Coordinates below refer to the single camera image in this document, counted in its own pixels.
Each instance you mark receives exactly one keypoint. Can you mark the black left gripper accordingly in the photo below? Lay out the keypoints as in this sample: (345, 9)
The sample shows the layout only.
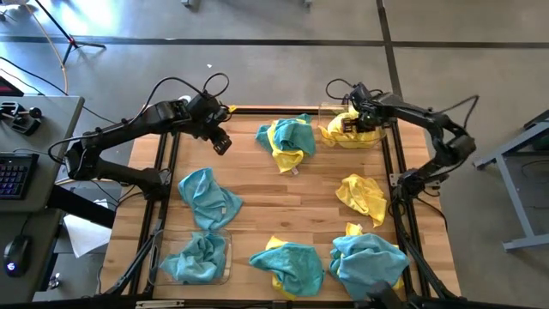
(206, 113)

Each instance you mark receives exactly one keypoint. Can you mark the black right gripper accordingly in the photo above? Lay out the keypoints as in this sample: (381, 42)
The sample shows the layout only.
(368, 109)

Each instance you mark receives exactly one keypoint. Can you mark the teal microfiber towel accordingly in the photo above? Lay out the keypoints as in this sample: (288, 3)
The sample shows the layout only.
(180, 268)
(210, 249)
(293, 135)
(364, 262)
(291, 266)
(206, 197)

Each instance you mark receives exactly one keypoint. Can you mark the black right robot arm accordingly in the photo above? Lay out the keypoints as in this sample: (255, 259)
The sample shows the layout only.
(412, 111)

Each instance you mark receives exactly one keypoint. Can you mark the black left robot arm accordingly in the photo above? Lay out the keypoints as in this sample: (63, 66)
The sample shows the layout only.
(128, 124)

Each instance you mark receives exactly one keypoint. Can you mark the clear plastic basket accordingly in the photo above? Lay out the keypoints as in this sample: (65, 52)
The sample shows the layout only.
(326, 113)
(225, 278)

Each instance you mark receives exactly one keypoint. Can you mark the black desk support bar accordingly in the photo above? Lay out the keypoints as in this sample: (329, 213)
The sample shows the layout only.
(81, 206)

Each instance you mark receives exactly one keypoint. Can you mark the white paper sheet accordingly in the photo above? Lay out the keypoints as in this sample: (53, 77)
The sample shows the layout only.
(86, 234)

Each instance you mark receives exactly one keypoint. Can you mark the grey desk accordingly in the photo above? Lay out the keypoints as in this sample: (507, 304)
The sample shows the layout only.
(56, 129)

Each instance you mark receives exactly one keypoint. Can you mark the grey metal table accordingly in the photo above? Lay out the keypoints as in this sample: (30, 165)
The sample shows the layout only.
(510, 186)

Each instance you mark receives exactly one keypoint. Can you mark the silver aluminium bar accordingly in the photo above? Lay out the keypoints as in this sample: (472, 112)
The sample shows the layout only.
(161, 304)

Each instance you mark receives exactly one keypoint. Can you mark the black tripod stand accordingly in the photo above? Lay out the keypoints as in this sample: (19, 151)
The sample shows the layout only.
(72, 41)

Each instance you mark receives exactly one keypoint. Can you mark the black joystick device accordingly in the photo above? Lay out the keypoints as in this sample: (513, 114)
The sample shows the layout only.
(23, 122)

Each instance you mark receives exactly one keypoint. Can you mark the black computer keyboard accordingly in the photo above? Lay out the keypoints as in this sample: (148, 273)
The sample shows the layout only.
(17, 176)

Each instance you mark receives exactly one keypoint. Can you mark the dark device with red screen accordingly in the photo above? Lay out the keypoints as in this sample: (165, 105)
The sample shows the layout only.
(8, 88)

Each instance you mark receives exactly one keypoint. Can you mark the black computer mouse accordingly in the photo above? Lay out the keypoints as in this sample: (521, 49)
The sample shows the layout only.
(16, 255)

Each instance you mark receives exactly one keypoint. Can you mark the black aluminium table frame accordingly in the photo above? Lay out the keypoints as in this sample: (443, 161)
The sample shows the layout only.
(274, 111)

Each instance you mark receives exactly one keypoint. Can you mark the silver metal bracket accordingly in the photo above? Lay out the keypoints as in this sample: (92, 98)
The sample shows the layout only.
(393, 178)

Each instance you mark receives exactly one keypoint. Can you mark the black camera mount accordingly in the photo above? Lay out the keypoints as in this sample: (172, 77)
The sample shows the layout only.
(384, 296)

